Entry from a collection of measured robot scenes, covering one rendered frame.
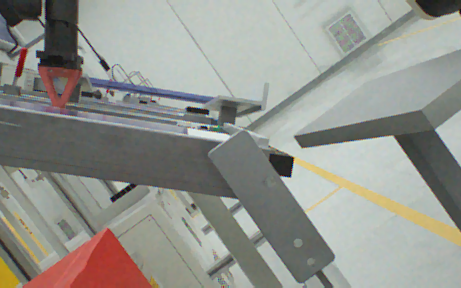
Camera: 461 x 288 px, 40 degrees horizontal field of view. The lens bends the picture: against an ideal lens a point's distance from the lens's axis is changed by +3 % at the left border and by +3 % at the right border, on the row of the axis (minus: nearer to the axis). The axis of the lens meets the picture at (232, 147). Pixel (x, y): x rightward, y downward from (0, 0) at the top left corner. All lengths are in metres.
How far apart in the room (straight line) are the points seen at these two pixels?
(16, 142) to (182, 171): 0.18
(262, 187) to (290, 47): 8.30
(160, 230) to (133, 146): 1.50
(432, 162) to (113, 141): 0.80
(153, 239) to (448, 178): 1.14
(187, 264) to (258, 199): 1.56
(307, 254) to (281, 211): 0.05
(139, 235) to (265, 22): 6.95
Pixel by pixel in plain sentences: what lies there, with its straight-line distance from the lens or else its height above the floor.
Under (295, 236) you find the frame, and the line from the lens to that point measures 0.67.
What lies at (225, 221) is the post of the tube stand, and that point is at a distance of 1.60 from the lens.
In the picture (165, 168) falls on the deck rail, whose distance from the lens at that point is 0.69.
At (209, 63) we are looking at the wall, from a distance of 8.80.
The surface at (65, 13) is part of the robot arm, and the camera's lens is 1.18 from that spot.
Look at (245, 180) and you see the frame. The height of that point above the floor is 0.71.
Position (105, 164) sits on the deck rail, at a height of 0.81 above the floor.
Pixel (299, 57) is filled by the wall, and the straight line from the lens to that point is 8.95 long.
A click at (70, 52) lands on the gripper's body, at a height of 1.01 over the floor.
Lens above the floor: 0.81
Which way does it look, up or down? 5 degrees down
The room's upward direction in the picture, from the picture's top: 35 degrees counter-clockwise
